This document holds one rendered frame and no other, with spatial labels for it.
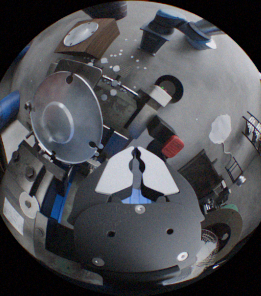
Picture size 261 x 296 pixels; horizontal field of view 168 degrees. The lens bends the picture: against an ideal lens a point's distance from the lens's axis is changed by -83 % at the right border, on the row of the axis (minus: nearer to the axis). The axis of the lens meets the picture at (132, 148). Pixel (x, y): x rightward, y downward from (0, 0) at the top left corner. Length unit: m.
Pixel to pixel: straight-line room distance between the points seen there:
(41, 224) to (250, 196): 6.71
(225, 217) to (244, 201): 5.39
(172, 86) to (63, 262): 1.19
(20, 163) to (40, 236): 0.14
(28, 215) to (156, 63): 1.15
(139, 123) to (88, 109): 0.21
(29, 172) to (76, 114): 0.17
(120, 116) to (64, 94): 0.21
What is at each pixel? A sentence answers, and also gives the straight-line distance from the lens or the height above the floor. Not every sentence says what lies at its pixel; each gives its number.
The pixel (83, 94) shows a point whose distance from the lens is 0.22.
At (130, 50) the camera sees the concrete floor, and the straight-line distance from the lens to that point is 1.05.
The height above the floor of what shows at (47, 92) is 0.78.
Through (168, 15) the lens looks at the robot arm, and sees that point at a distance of 0.52.
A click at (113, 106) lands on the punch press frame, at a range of 0.35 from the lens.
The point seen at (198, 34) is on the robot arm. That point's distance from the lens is 0.51.
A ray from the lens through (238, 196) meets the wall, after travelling 6.49.
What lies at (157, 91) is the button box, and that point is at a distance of 0.36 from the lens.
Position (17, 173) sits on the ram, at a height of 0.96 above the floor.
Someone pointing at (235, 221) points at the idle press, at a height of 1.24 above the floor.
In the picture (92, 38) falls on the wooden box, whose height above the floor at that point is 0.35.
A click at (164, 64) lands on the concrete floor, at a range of 1.05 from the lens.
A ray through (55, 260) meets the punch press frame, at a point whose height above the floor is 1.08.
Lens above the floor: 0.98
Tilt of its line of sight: 52 degrees down
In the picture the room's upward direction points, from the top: 179 degrees counter-clockwise
